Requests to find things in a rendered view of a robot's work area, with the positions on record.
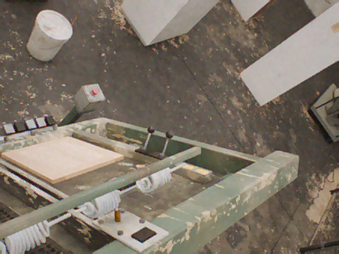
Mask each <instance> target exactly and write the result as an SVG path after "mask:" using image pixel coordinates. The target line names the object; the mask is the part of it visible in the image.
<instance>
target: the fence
mask: <svg viewBox="0 0 339 254"><path fill-rule="evenodd" d="M73 138H76V139H78V140H80V141H84V142H86V143H90V144H93V145H95V146H98V147H100V148H104V149H105V150H110V151H112V152H114V153H118V154H120V155H124V156H126V157H130V158H132V159H133V160H138V161H140V162H143V163H146V164H149V165H150V164H154V163H155V162H159V161H160V160H157V159H155V158H153V157H149V156H146V155H144V154H140V153H138V152H135V150H136V149H138V147H133V146H131V145H127V144H124V143H120V142H119V141H113V140H111V139H109V138H104V137H102V136H98V135H95V134H91V133H89V132H84V131H82V130H78V131H75V132H73ZM181 164H183V162H180V163H178V164H175V165H174V166H170V167H169V169H174V168H175V167H177V166H179V165H181ZM186 164H187V163H186ZM187 165H189V166H193V165H190V164H187ZM193 167H194V168H193V169H187V168H185V167H183V166H182V167H181V168H179V169H177V170H175V171H172V173H176V174H177V175H181V176H183V177H186V178H190V179H191V180H195V181H197V182H201V183H203V184H206V183H207V182H209V181H211V180H212V171H209V170H206V169H203V170H204V171H208V172H207V173H201V172H198V171H195V170H197V169H201V168H200V167H197V166H193Z"/></svg>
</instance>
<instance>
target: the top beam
mask: <svg viewBox="0 0 339 254"><path fill-rule="evenodd" d="M298 163H299V156H298V155H293V154H291V153H284V152H281V151H278V150H277V151H276V152H274V153H271V154H270V155H268V156H266V157H263V158H262V159H261V160H258V161H257V162H255V163H254V164H251V165H250V166H247V167H246V168H245V169H242V170H241V171H239V172H237V173H235V174H234V175H230V176H229V177H228V178H226V179H224V180H222V181H221V182H218V183H217V184H214V185H213V186H212V187H209V188H208V189H206V190H204V191H202V192H200V193H199V194H197V195H195V196H194V197H192V198H191V199H188V200H186V201H184V202H183V203H180V204H179V205H178V206H175V207H174V208H171V209H170V210H167V212H164V213H163V214H162V215H159V216H157V217H156V218H154V219H152V220H150V221H149V222H150V223H151V224H153V225H156V226H158V227H160V228H162V229H164V230H165V231H167V232H169V235H167V237H164V238H163V239H161V240H160V241H158V242H156V243H155V244H153V245H152V246H150V247H148V248H147V249H146V250H144V251H143V252H137V251H136V250H134V249H132V248H131V247H129V246H127V245H126V244H124V243H123V242H120V240H115V241H113V242H110V243H109V244H108V245H106V246H104V247H101V248H100V249H99V250H96V251H95V252H93V253H91V254H194V253H195V252H197V251H198V250H199V249H200V248H201V247H203V246H205V244H207V243H209V242H210V241H211V240H213V239H214V237H216V236H218V235H219V234H221V233H222V232H223V231H224V230H226V229H227V228H229V227H231V225H233V224H234V223H235V222H237V221H238V220H240V218H242V217H244V216H245V215H246V214H248V213H249V212H250V211H252V210H253V209H255V208H256V207H257V206H259V205H260V204H261V203H262V202H264V201H266V200H267V199H269V197H271V196H272V195H273V194H275V193H277V192H278V191H279V190H281V189H282V188H283V187H284V186H286V185H287V184H290V183H291V181H293V180H294V179H296V178H297V174H298Z"/></svg>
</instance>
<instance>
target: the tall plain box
mask: <svg viewBox="0 0 339 254"><path fill-rule="evenodd" d="M218 1H219V0H125V1H124V3H122V5H121V8H122V11H121V12H122V14H123V16H125V18H126V19H127V21H128V22H129V25H130V26H131V27H132V28H133V30H134V32H135V33H136V34H137V36H138V37H139V39H140V40H141V41H142V43H143V45H144V46H146V45H152V44H154V43H158V42H160V41H164V40H166V39H171V38H173V37H175V36H180V35H181V34H184V33H187V32H188V31H190V30H191V29H192V28H193V26H195V24H196V23H198V21H200V20H201V18H203V16H205V14H207V12H208V11H210V9H211V8H213V6H214V5H215V4H216V3H217V2H218Z"/></svg>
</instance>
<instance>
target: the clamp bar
mask: <svg viewBox="0 0 339 254"><path fill-rule="evenodd" d="M135 185H136V182H133V183H131V184H128V185H126V186H125V187H121V188H119V189H118V190H114V192H116V193H120V192H123V190H125V189H128V188H130V187H133V186H135ZM0 186H2V187H3V188H4V189H5V190H7V191H9V192H11V193H12V194H14V195H15V196H16V197H18V198H20V199H22V201H25V203H28V204H29V205H31V206H32V207H33V208H35V209H36V210H37V209H40V208H43V207H44V206H47V205H51V204H52V203H56V202H57V201H59V200H63V199H65V198H66V197H69V196H68V195H66V194H64V193H62V192H61V191H59V190H57V189H56V188H53V187H52V186H49V185H48V184H46V183H44V182H43V181H40V180H39V179H36V178H35V177H33V176H31V175H29V174H27V173H25V172H24V171H22V170H20V169H18V168H17V167H15V166H13V165H11V164H10V163H6V162H5V161H4V160H1V159H0ZM77 209H80V206H76V207H75V208H73V209H70V210H68V211H66V212H63V213H61V214H60V215H56V216H55V217H51V218H50V219H52V220H55V219H58V218H60V217H62V216H63V215H65V214H67V213H70V214H71V216H69V217H67V218H66V219H63V220H62V221H59V222H58V225H60V226H61V227H63V228H65V229H67V230H68V231H69V232H71V233H72V234H74V235H75V236H77V237H78V238H80V239H81V240H84V242H86V243H87V244H88V245H91V246H92V247H93V248H95V249H96V250H99V249H100V248H101V247H104V246H106V245H108V244H109V243H110V242H113V241H115V240H120V242H123V243H124V244H126V245H127V246H129V247H131V248H132V249H134V250H136V251H137V252H143V251H144V250H146V249H147V248H148V247H150V246H152V245H153V244H155V243H156V242H158V241H160V240H161V239H163V238H164V237H167V235H169V232H167V231H165V230H164V229H162V228H160V227H158V226H156V225H153V224H151V223H150V222H147V221H145V220H144V219H143V218H139V217H138V216H137V215H133V214H132V213H130V212H128V211H126V210H125V209H122V208H119V209H118V208H116V209H115V210H114V211H113V212H112V213H109V214H107V215H100V216H98V217H97V218H89V217H88V216H86V215H85V214H83V213H82V212H78V213H77V214H73V211H75V210H77ZM143 227H148V228H149V229H151V230H153V231H155V232H157V234H156V235H155V236H154V237H152V238H151V239H148V240H146V242H144V243H141V242H138V241H137V240H136V239H133V238H132V237H131V234H134V233H135V232H137V231H139V230H141V229H142V228H143Z"/></svg>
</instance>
